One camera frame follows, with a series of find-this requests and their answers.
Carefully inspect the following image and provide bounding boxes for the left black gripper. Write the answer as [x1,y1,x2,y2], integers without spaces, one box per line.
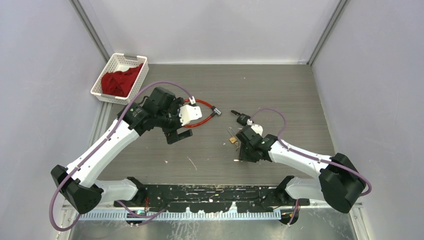
[155,98,193,144]

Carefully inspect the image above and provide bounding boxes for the brass padlock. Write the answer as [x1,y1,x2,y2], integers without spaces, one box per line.
[227,127,238,144]

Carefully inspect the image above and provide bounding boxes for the black padlock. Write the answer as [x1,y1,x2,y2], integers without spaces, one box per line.
[230,110,251,126]

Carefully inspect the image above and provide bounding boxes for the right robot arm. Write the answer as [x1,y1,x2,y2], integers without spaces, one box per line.
[236,124,368,214]

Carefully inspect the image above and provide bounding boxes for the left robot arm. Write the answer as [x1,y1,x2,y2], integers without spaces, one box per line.
[51,87,202,215]

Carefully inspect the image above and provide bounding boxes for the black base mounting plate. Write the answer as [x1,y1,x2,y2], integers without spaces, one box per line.
[122,184,295,213]

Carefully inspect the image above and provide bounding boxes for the red cloth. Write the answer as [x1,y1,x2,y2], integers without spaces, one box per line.
[101,63,143,98]

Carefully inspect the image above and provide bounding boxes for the white plastic perforated basket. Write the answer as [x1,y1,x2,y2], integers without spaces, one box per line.
[90,53,149,105]

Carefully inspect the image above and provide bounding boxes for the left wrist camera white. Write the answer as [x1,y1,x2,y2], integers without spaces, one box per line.
[178,105,203,126]

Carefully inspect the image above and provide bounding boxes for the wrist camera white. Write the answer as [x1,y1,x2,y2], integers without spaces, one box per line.
[246,119,263,136]
[178,105,203,126]

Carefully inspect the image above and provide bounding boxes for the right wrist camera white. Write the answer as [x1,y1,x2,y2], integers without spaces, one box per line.
[246,119,263,136]

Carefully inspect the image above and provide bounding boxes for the red cable lock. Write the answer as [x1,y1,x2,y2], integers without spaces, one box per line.
[182,98,222,129]

